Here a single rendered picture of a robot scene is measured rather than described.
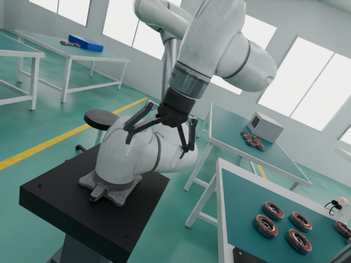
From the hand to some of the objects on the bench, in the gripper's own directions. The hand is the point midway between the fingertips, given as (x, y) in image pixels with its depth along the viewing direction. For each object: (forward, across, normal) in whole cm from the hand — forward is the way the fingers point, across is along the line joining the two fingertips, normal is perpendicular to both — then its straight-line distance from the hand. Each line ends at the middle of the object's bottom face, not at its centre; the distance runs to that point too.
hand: (151, 157), depth 51 cm
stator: (+27, -88, -16) cm, 94 cm away
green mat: (+26, -102, -6) cm, 105 cm away
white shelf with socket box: (+24, -144, -16) cm, 147 cm away
